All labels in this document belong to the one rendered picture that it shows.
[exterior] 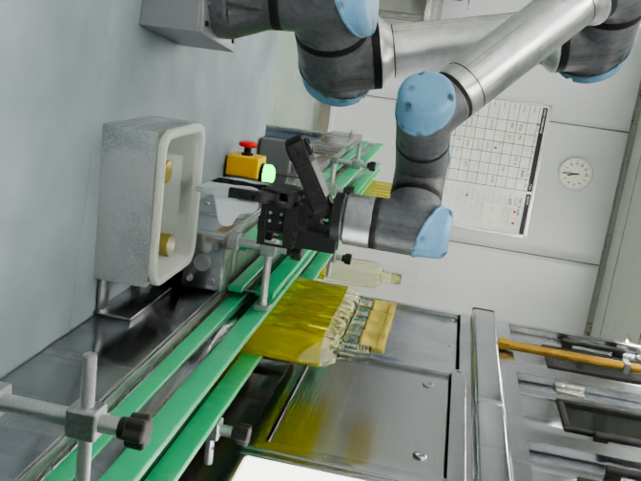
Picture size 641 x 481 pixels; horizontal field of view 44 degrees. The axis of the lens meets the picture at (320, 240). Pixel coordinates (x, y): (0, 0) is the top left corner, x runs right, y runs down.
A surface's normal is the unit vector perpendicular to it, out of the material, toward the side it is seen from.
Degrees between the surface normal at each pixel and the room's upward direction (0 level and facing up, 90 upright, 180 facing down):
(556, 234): 90
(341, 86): 74
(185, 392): 90
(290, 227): 90
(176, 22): 90
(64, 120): 0
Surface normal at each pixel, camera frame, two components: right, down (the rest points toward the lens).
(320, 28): -0.17, 0.87
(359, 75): 0.04, 0.69
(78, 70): 0.98, 0.17
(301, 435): 0.13, -0.96
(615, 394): -0.18, 0.22
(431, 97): -0.08, -0.48
